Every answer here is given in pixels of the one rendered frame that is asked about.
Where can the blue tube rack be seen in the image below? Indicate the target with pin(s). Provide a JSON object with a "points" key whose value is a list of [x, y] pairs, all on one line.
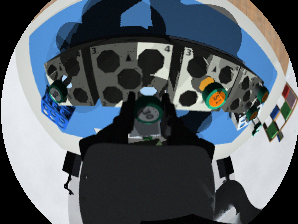
{"points": [[67, 112]]}

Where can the blue flat mat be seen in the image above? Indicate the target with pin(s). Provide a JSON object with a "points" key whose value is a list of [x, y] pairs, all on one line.
{"points": [[188, 19]]}

